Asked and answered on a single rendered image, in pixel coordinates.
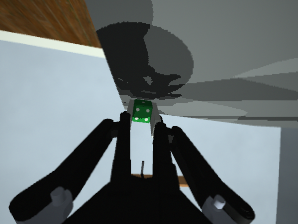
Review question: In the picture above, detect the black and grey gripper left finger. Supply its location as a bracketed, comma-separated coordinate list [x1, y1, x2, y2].
[9, 99, 134, 224]

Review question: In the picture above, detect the green die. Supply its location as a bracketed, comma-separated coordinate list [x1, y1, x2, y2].
[132, 99, 153, 123]

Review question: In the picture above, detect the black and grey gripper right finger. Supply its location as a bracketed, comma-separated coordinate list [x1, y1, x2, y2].
[150, 102, 255, 224]

